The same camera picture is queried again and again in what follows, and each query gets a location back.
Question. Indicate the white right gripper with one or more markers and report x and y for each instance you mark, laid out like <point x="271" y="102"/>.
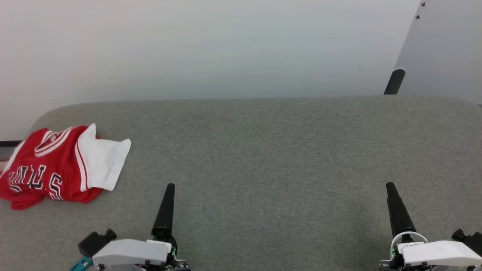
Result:
<point x="433" y="254"/>

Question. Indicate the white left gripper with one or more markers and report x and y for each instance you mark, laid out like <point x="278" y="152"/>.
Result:
<point x="130" y="253"/>

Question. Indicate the red and white jersey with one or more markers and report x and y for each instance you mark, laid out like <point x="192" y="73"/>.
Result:
<point x="56" y="165"/>

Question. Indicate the black tubular leg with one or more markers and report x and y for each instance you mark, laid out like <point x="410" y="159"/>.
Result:
<point x="394" y="81"/>

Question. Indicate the white panel with screws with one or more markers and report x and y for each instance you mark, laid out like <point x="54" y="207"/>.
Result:
<point x="444" y="49"/>

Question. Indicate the black framed board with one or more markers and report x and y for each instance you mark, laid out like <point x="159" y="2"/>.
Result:
<point x="8" y="143"/>

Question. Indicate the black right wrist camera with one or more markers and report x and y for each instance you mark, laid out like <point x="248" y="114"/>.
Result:
<point x="469" y="239"/>

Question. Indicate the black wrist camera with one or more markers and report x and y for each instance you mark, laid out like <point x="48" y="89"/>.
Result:
<point x="469" y="239"/>
<point x="94" y="242"/>

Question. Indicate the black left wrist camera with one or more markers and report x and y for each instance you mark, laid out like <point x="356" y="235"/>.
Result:
<point x="94" y="242"/>

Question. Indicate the teal left camera connector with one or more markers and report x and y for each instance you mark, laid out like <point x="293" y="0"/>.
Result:
<point x="80" y="264"/>

